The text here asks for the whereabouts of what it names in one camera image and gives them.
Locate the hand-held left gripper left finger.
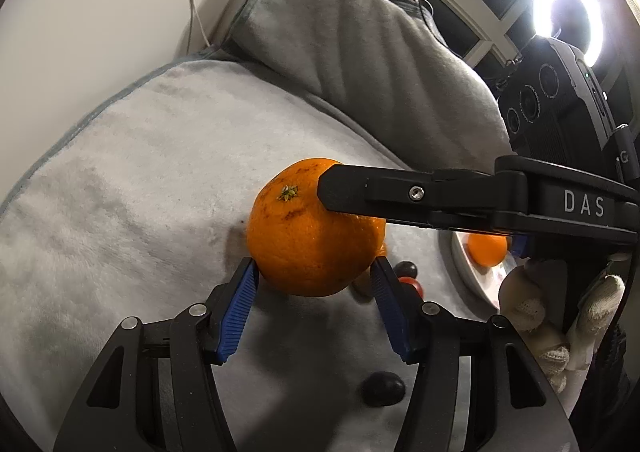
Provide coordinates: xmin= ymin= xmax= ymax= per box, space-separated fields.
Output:
xmin=52 ymin=257 xmax=258 ymax=452

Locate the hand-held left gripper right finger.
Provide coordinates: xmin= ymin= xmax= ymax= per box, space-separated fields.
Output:
xmin=369 ymin=256 xmax=581 ymax=452

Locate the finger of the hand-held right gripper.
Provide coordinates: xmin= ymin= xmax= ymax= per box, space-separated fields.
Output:
xmin=317 ymin=162 xmax=497 ymax=234

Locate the white floral plate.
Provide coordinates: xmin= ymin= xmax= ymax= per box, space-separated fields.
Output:
xmin=450 ymin=232 xmax=523 ymax=310

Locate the large orange with green stem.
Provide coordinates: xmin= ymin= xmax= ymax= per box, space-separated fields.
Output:
xmin=246 ymin=157 xmax=387 ymax=297

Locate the large smooth orange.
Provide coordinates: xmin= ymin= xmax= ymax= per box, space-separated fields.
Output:
xmin=466 ymin=233 xmax=510 ymax=267

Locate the person's right hand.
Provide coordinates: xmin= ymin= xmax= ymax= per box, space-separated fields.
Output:
xmin=497 ymin=262 xmax=626 ymax=395

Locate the light grey bed blanket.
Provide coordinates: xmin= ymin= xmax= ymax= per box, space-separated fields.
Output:
xmin=0 ymin=57 xmax=501 ymax=452

